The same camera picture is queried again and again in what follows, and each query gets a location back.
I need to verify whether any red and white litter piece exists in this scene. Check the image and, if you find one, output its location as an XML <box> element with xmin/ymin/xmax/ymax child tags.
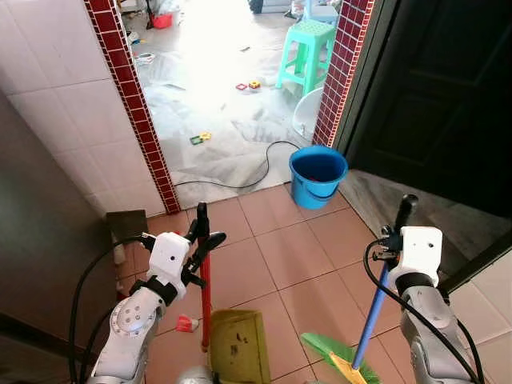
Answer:
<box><xmin>175</xmin><ymin>315</ymin><xmax>199</xmax><ymax>334</ymax></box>

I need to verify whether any dark wooden door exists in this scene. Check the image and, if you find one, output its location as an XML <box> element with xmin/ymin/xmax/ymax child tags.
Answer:
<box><xmin>342</xmin><ymin>0</ymin><xmax>512</xmax><ymax>219</ymax></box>

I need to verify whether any small red bucket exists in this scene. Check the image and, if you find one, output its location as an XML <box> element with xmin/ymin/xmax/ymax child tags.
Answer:
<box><xmin>151</xmin><ymin>11</ymin><xmax>174</xmax><ymax>30</ymax></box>

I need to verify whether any green and yellow toy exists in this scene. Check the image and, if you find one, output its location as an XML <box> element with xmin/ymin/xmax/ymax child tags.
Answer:
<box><xmin>189</xmin><ymin>131</ymin><xmax>214</xmax><ymax>147</ymax></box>

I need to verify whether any yellow dustpan with red handle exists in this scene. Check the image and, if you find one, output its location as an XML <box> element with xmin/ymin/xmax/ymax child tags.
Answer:
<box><xmin>194</xmin><ymin>202</ymin><xmax>273</xmax><ymax>384</ymax></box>

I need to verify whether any brown box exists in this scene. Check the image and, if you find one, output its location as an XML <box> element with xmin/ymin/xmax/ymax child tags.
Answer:
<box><xmin>106</xmin><ymin>209</ymin><xmax>150</xmax><ymax>242</ymax></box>

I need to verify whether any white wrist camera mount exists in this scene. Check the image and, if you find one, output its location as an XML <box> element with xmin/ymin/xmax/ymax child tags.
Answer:
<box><xmin>399</xmin><ymin>226</ymin><xmax>444</xmax><ymax>278</ymax></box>
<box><xmin>147</xmin><ymin>231</ymin><xmax>194</xmax><ymax>282</ymax></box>

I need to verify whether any green broom with blue handle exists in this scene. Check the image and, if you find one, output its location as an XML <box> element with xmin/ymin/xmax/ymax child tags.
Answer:
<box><xmin>300</xmin><ymin>194</ymin><xmax>419</xmax><ymax>384</ymax></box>

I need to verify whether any silver robot leg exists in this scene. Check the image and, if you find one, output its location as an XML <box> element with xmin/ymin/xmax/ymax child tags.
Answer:
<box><xmin>175</xmin><ymin>366</ymin><xmax>214</xmax><ymax>384</ymax></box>

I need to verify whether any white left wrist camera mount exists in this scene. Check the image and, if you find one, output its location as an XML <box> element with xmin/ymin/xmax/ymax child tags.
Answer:
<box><xmin>147</xmin><ymin>231</ymin><xmax>194</xmax><ymax>282</ymax></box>

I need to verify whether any white round basin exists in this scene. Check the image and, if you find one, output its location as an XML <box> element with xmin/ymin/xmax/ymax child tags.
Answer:
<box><xmin>291</xmin><ymin>86</ymin><xmax>326</xmax><ymax>142</ymax></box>

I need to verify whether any green plastic stool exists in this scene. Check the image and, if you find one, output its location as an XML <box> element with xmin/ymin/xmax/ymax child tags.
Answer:
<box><xmin>275</xmin><ymin>19</ymin><xmax>338</xmax><ymax>98</ymax></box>

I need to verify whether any black floor cable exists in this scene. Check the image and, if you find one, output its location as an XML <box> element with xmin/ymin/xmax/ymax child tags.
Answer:
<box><xmin>174</xmin><ymin>140</ymin><xmax>302</xmax><ymax>191</ymax></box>

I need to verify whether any light blue plastic stool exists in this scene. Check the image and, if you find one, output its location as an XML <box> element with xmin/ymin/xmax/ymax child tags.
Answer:
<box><xmin>302</xmin><ymin>0</ymin><xmax>342</xmax><ymax>22</ymax></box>

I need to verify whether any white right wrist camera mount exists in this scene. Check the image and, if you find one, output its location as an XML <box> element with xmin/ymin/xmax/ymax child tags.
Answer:
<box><xmin>399</xmin><ymin>226</ymin><xmax>444</xmax><ymax>278</ymax></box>

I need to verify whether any dark metal frame strip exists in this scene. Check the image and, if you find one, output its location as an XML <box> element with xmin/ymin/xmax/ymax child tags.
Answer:
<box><xmin>437</xmin><ymin>230</ymin><xmax>512</xmax><ymax>294</ymax></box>

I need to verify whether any blue plastic bucket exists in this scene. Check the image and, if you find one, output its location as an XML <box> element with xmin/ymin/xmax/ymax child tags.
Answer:
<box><xmin>288</xmin><ymin>145</ymin><xmax>350</xmax><ymax>211</ymax></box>

